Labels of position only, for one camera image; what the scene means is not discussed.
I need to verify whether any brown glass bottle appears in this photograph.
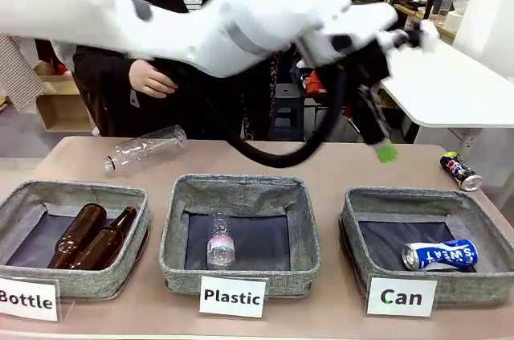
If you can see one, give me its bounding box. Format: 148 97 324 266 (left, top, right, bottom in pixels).
68 206 138 271
47 203 108 269

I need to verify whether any wooden shelf box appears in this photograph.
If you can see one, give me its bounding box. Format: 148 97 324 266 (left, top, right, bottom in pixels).
35 73 97 134

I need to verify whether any grey fabric basket labelled Bottle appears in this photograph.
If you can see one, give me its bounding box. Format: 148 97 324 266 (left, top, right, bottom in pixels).
0 179 153 301

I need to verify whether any orange crumpled cloth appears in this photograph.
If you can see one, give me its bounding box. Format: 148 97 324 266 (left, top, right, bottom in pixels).
303 68 337 96

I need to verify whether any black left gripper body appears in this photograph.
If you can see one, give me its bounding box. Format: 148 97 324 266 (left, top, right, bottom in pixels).
344 40 394 91

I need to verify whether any black red floral garment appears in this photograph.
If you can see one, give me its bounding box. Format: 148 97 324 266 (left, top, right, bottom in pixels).
240 50 282 142

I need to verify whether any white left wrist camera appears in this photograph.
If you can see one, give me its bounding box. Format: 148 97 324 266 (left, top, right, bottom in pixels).
375 20 439 54

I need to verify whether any checkered hanging cloth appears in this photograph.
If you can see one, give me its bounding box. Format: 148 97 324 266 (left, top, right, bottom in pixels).
0 34 46 114

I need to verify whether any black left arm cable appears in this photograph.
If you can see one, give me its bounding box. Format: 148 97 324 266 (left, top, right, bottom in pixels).
176 62 350 169

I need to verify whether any black plastic stool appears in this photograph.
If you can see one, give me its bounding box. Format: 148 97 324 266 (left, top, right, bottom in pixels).
267 82 307 142

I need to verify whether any grey fabric basket labelled Plastic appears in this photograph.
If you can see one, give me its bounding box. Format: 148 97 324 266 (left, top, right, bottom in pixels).
159 174 322 297

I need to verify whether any white Can label card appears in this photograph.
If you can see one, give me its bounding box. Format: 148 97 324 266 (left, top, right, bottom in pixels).
365 277 439 317

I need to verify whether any white Bottle label card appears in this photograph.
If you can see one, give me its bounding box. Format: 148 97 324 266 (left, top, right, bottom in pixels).
0 277 62 323

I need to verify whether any person's right hand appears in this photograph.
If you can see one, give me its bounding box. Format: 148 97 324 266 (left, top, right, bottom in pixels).
128 59 180 98

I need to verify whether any white paper roll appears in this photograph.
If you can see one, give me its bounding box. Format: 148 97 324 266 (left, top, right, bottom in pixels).
444 10 467 34

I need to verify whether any large clear plastic bottle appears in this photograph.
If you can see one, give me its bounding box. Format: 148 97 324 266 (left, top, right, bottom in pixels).
103 124 189 174

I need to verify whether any blue Pocari Sweat can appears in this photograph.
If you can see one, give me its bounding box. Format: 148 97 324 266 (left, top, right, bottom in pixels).
402 239 479 272

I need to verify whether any white Plastic label card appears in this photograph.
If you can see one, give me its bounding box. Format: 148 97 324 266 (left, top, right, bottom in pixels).
199 275 268 319

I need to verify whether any grey fabric basket labelled Can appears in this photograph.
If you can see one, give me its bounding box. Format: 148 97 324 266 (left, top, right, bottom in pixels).
339 186 514 305

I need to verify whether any dark blue Pepsi can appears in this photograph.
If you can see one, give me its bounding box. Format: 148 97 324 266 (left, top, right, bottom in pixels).
439 150 483 192

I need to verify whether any small pink-labelled plastic bottle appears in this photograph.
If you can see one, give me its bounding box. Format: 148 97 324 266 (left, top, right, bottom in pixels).
206 213 236 270

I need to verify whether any white background table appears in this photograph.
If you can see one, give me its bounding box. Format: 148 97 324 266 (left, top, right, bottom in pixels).
379 32 514 152

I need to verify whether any person in black cardigan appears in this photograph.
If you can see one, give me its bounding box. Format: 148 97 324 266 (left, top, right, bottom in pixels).
73 0 278 142

